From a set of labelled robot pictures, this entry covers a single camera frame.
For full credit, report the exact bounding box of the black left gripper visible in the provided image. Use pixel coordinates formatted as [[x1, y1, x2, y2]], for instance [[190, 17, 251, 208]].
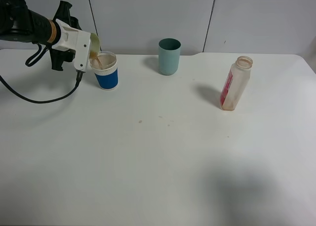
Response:
[[47, 0, 81, 71]]

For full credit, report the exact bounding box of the light green plastic cup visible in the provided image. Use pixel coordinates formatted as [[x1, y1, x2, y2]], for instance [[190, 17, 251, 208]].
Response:
[[89, 33, 101, 59]]

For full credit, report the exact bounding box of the clear bottle with pink label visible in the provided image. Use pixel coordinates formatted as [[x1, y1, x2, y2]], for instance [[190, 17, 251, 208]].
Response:
[[220, 56, 253, 111]]

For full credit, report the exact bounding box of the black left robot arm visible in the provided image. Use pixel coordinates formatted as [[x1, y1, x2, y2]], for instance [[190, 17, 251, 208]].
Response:
[[0, 0, 81, 71]]

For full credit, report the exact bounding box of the blue ribbed paper cup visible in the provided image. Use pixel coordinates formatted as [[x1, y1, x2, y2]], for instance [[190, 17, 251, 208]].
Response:
[[90, 51, 119, 90]]

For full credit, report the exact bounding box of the teal plastic cup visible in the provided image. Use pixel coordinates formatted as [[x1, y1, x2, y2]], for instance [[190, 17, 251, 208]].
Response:
[[158, 38, 181, 76]]

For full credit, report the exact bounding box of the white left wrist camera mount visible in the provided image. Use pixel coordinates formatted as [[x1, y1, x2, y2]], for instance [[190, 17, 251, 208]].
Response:
[[52, 19, 91, 72]]

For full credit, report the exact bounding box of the black left camera cable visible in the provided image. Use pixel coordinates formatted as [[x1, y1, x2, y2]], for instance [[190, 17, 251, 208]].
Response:
[[0, 44, 83, 104]]

